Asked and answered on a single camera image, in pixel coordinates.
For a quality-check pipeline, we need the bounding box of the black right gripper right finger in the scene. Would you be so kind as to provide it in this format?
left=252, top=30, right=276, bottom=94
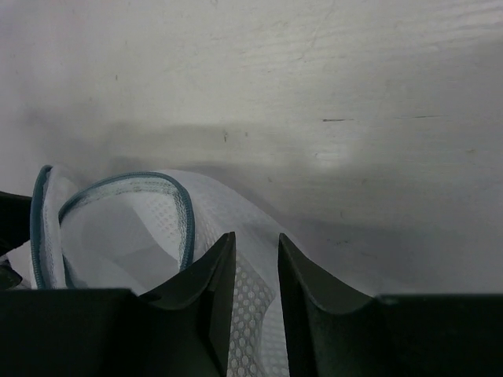
left=277, top=234, right=502, bottom=376

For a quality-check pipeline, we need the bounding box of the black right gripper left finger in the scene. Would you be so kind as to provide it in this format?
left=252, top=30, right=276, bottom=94
left=1, top=233, right=236, bottom=376

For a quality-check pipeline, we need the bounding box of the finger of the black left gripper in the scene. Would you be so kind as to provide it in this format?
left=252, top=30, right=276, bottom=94
left=0, top=192, right=31, bottom=291

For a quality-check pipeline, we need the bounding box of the white mesh laundry bag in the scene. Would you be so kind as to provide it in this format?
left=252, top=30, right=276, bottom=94
left=7, top=166, right=289, bottom=376

